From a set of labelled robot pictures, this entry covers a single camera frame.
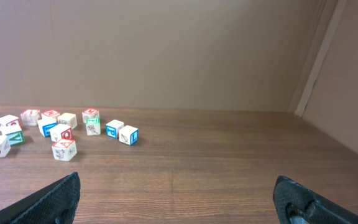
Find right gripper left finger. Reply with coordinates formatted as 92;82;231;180
0;172;81;224

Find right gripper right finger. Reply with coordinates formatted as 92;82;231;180
273;175;358;224

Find red picture block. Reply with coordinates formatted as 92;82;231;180
52;139;77;162

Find plain block with red side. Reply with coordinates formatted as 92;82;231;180
50;124;73;142

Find green sided block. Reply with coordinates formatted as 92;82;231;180
1;125;25;146

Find blue sided block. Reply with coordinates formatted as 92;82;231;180
37;118;57;138

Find yellow top block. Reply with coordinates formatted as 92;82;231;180
57;113;78;129

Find green letter block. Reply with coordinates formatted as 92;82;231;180
86;118;101;136

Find red W block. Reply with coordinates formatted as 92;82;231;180
41;110;60;121

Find red A block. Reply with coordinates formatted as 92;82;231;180
21;109;41;126

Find plain block far left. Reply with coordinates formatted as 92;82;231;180
0;114;21;131

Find blue picture block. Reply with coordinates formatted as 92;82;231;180
106;119;124;139

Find red M block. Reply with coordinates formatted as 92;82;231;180
82;108;100;123

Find plain block far right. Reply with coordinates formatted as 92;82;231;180
119;125;139;146

